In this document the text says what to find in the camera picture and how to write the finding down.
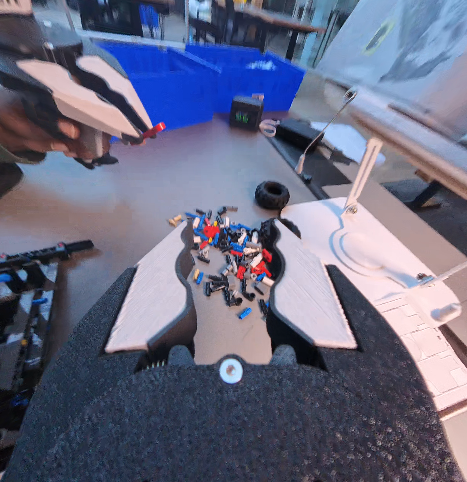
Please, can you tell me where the person's left forearm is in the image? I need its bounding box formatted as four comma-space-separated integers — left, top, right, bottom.
0, 137, 46, 166

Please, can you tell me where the black desk mat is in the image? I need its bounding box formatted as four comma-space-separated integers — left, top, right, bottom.
266, 134, 352, 200

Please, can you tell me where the blue storage bin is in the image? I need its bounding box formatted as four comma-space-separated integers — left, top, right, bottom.
96, 41, 306, 131

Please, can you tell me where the black power adapter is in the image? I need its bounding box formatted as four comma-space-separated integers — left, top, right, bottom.
275, 118, 325, 150

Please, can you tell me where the black padded armrest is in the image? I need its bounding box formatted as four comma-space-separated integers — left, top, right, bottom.
0, 162, 24, 205

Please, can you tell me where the long wooden workbench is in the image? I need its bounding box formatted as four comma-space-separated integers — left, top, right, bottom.
218, 3, 327, 62

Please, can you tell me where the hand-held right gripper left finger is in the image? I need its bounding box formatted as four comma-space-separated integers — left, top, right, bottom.
105, 220, 196, 354

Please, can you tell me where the white sticker sheet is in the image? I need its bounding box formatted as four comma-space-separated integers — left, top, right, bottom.
372, 297, 467, 413

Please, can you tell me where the small red toy piece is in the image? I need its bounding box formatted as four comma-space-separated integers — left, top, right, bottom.
143, 121, 167, 140

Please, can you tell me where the toy truck chassis model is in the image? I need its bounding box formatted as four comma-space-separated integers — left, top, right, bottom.
0, 239, 95, 468

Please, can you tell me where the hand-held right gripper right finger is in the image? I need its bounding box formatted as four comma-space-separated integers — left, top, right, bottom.
266, 218, 358, 351

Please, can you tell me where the toy instruction booklet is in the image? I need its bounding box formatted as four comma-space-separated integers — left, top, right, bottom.
315, 0, 467, 141

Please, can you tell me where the white book stand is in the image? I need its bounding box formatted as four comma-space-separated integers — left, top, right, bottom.
280, 86, 467, 329

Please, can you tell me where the person's left hand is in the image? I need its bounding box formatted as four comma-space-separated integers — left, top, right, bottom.
0, 109, 106, 159

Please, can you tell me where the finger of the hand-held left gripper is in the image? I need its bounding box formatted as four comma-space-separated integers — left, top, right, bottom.
75, 56, 155, 133
17, 59, 144, 145

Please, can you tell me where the pile of small toy pieces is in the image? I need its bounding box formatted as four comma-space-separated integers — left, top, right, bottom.
167, 206, 276, 321

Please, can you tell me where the small black timer device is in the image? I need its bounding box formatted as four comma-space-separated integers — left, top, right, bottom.
229, 96, 264, 132

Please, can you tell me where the black toy tire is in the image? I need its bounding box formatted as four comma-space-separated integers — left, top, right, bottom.
255, 181, 291, 211
259, 217, 302, 265

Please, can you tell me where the white paper sheet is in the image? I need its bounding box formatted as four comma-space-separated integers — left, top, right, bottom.
310, 121, 386, 165

